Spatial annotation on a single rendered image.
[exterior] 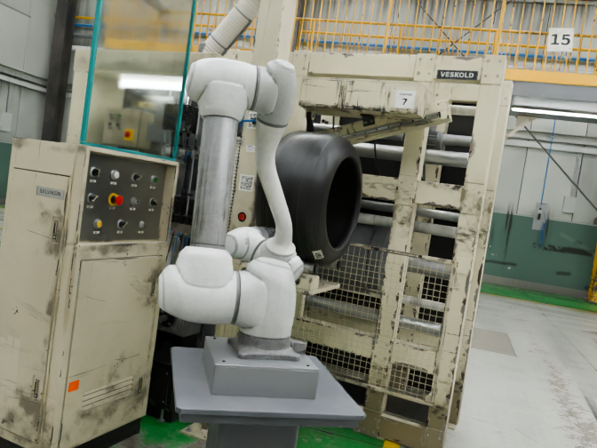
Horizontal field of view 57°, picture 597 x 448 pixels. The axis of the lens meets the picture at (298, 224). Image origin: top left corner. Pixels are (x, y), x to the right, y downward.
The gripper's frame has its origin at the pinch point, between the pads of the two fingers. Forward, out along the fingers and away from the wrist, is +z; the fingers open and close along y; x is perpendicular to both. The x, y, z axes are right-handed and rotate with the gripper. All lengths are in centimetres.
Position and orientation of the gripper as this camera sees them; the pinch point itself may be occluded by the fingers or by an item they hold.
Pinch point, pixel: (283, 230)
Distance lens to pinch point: 224.8
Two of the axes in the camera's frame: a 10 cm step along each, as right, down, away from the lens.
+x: -0.8, 9.8, 1.7
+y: -9.0, -1.5, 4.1
